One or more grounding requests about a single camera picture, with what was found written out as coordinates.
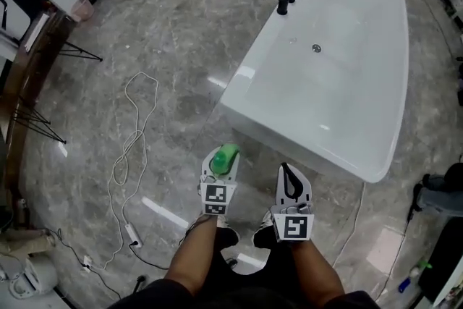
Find white cable by bathtub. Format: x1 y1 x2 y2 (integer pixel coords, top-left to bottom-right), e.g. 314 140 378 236
332 181 367 267

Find small green object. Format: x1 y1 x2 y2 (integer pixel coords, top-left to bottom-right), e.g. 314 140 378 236
211 143 241 175

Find white bathtub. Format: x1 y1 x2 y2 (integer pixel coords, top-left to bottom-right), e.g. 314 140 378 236
219 0 410 184

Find black power cable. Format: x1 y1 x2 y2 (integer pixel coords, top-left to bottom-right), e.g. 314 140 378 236
129 241 171 271

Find thin black cable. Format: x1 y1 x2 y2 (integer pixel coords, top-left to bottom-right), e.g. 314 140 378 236
42 227 123 302

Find beige cardboard tube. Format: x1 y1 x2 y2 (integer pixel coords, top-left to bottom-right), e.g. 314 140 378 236
0 227 56 255

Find pink wastebasket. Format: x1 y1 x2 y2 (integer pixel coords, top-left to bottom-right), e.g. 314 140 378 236
69 0 96 22

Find white power strip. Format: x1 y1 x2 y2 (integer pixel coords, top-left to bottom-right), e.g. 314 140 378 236
124 224 143 247

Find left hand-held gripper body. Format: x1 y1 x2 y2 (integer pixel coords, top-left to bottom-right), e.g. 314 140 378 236
198 153 240 218

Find green-capped white bottle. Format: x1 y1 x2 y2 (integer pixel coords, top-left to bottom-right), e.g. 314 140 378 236
409 261 433 279

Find white papers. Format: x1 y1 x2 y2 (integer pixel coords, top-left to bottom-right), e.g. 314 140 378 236
22 12 50 54

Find person's black clothing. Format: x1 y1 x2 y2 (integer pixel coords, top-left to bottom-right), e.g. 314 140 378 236
106 225 381 309

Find person's right forearm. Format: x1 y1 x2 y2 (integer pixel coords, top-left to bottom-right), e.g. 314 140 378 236
289 240 345 305

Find white rounded appliance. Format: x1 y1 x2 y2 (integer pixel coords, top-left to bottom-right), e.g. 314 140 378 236
0 255 59 300

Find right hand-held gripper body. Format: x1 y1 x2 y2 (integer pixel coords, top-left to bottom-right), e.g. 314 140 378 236
272 162 315 242

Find person's left forearm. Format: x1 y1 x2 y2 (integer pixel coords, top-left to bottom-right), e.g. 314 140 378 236
163 214 220 296

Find dark wooden hairpin-leg table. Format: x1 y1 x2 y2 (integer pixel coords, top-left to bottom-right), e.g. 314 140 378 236
0 9 104 200

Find long white power cable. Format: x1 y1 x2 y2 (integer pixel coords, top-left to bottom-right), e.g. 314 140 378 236
102 71 161 271

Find person's right shoe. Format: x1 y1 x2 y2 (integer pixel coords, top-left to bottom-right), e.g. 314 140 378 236
258 210 277 232

